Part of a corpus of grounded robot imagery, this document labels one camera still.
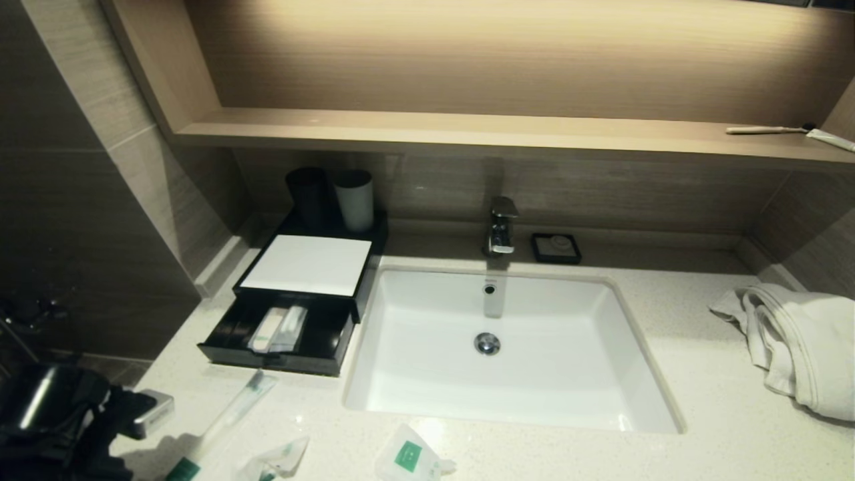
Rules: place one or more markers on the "wooden wall shelf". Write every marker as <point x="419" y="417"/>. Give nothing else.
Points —
<point x="467" y="133"/>

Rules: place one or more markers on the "grey white cup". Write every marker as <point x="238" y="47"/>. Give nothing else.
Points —
<point x="354" y="200"/>

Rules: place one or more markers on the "chrome sink drain stopper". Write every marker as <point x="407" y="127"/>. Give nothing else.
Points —
<point x="487" y="343"/>

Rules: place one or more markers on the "beige packet in drawer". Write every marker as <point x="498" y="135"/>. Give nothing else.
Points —
<point x="266" y="331"/>

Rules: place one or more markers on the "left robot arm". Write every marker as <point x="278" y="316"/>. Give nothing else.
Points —
<point x="40" y="401"/>

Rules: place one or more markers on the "white toothpaste tube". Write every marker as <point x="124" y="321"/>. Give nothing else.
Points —
<point x="831" y="139"/>

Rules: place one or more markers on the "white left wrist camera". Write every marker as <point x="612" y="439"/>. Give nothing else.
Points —
<point x="155" y="413"/>

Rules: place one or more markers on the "white towel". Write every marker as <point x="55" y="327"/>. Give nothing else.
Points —
<point x="801" y="347"/>

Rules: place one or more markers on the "black cup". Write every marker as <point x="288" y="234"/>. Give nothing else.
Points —
<point x="307" y="197"/>

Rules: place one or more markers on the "crumpled small white packet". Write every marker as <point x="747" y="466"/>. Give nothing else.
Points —
<point x="274" y="461"/>

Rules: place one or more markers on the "black box drawer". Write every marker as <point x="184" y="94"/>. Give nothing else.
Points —
<point x="320" y="334"/>

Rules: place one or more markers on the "beige toothbrush with black head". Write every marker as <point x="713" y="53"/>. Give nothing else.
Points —
<point x="761" y="130"/>

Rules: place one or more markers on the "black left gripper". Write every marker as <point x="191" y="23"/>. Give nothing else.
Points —
<point x="110" y="461"/>

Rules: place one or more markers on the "small round soap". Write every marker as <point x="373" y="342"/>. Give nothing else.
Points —
<point x="558" y="242"/>

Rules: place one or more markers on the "dark shower valve fixture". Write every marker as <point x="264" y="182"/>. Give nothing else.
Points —
<point x="30" y="312"/>

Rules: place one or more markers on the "white packet in drawer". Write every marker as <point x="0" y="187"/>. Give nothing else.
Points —
<point x="290" y="327"/>

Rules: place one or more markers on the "flat packet green square label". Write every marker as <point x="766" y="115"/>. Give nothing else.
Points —
<point x="407" y="457"/>

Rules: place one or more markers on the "black soap dish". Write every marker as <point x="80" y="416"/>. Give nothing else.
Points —
<point x="540" y="254"/>

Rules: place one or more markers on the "chrome faucet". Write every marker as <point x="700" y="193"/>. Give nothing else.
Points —
<point x="501" y="227"/>

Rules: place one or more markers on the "black box with white lid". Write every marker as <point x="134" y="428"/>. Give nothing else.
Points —
<point x="310" y="264"/>

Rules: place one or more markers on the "white sink basin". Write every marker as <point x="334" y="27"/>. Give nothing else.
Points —
<point x="534" y="381"/>

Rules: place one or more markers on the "long toothbrush packet green label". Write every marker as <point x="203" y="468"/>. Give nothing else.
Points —
<point x="234" y="414"/>

